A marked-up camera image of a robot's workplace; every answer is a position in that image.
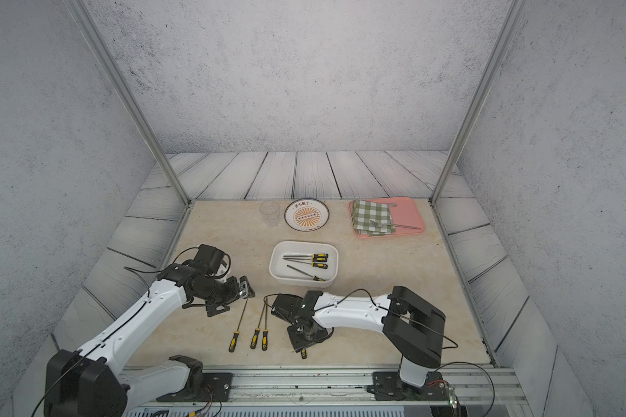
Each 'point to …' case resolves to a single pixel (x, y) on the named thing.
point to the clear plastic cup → (270, 211)
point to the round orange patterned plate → (307, 215)
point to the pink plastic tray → (403, 215)
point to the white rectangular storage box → (303, 264)
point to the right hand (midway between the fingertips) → (303, 346)
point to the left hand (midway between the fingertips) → (248, 299)
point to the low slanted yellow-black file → (303, 354)
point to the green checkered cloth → (371, 218)
